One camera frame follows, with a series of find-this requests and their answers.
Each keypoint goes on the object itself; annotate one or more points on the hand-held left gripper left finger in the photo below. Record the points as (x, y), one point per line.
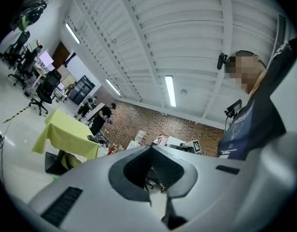
(90, 185)

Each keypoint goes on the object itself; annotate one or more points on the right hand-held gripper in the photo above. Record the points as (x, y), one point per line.
(196, 147)

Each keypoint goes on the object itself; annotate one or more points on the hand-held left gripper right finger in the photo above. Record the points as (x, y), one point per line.
(218, 190)

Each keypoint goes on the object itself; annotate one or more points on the yellow-green bag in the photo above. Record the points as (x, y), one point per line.
(71, 161)

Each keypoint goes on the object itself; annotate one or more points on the pink box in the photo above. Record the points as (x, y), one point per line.
(164, 140)

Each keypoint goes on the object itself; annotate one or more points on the red fire extinguisher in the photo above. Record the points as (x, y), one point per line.
(111, 150)

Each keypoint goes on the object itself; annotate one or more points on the black table base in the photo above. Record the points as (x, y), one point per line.
(52, 163)

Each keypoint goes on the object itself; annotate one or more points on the black device on yellow cloth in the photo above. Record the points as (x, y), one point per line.
(92, 138)

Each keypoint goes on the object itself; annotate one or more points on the white plastic jug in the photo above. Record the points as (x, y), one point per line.
(141, 136)

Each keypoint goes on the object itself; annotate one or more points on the round ceiling smoke detector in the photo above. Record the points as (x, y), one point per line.
(184, 91)

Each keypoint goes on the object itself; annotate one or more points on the yellow-green cloth covered table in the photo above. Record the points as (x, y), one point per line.
(66, 132)

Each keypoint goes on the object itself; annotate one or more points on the person's dark t-shirt torso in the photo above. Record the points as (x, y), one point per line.
(254, 129)

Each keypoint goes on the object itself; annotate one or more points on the long ceiling light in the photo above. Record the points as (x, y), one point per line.
(170, 91)
(113, 87)
(72, 33)

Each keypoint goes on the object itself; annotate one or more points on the person's head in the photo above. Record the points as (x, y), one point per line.
(244, 66)

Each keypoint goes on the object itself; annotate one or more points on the black cabinet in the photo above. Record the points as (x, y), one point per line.
(81, 89)

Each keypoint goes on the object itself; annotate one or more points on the white power strip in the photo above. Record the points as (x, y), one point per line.
(0, 137)

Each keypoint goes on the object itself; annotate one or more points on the yellow black floor tape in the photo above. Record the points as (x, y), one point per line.
(16, 114)

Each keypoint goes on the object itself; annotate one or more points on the black office chair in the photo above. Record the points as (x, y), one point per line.
(46, 88)
(26, 65)
(19, 43)

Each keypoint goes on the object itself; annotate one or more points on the lit computer monitor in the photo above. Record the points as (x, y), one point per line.
(46, 59)

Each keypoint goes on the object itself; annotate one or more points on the brown door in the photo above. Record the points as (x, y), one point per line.
(59, 55)

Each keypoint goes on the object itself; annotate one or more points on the small black monitor on mount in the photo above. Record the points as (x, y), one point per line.
(235, 106)

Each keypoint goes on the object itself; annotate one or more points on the black head-worn camera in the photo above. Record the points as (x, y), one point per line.
(220, 61)

